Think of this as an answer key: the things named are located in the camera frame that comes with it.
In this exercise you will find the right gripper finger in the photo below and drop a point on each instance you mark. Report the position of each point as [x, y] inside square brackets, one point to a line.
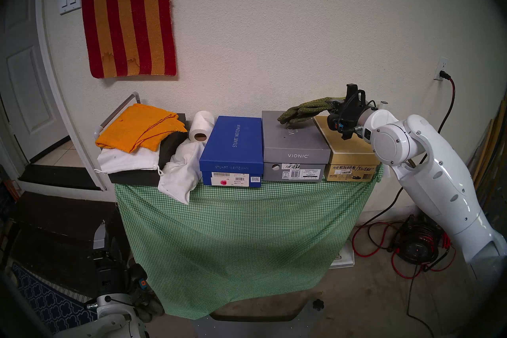
[336, 102]

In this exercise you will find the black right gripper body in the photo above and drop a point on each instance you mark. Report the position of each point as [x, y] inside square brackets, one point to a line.
[350, 117]

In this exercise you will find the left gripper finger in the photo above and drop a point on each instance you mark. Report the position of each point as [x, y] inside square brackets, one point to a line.
[100, 236]

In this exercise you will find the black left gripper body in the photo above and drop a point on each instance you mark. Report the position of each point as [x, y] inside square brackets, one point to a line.
[119, 278]

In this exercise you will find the green dotted work glove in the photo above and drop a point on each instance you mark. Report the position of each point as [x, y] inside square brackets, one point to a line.
[305, 109]

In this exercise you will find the green white gingham cloth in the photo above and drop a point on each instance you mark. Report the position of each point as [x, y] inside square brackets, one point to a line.
[237, 242]

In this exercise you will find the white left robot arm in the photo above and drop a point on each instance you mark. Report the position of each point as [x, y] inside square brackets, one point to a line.
[115, 325]

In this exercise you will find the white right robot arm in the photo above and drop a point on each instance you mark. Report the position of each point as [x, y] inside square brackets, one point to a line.
[435, 175]

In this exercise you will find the tan shoe box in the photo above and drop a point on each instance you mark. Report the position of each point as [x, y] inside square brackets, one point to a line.
[348, 155]

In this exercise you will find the grey slip-on shoe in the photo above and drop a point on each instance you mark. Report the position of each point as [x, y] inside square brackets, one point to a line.
[152, 307]

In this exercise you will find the grey Vionic shoe box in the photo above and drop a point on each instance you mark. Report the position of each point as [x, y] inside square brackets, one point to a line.
[293, 143]

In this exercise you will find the white folded cloth bag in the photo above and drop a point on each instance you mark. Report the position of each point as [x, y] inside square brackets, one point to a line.
[122, 161]

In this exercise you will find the white cloth dust bag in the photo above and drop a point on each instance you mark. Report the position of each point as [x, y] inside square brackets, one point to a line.
[180, 175]

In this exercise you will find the blue shoe box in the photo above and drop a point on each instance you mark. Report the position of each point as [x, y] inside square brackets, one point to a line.
[233, 143]

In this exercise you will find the grey metal shoe rack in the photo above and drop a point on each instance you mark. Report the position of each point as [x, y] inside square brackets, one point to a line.
[137, 98]

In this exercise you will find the white plastic pipe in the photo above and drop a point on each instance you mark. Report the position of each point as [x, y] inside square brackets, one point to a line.
[383, 104]

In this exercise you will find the dark brown floor mat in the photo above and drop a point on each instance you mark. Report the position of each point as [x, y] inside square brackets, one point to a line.
[51, 222]

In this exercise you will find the black flat box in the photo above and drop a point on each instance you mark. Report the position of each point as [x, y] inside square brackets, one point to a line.
[130, 179]

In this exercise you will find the black stair tread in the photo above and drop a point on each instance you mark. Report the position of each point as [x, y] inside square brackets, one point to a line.
[59, 177]

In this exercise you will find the blue patterned rug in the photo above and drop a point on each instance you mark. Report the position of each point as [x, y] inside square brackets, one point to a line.
[47, 301]

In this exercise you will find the orange folded towel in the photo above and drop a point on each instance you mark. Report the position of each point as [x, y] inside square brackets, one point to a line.
[138, 127]

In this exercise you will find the white toilet paper roll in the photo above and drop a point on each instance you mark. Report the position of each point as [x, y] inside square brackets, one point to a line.
[204, 121]

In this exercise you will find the wooden pole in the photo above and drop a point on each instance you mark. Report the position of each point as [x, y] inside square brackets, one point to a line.
[498, 123]
[487, 135]

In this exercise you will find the white flat appliance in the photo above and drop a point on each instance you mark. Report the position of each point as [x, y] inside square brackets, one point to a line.
[346, 258]

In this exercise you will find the white panel door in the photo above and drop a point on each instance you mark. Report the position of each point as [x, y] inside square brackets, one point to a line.
[27, 83]

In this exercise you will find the black base knob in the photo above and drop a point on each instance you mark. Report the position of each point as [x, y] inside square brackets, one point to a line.
[318, 304]

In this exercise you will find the red yellow striped flag rug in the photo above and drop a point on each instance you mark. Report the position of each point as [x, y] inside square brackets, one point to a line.
[126, 16]

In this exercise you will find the white wall outlet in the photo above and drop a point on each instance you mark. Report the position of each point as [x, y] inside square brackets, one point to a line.
[443, 63]

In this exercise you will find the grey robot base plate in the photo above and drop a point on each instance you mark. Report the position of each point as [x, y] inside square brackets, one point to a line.
[257, 331]

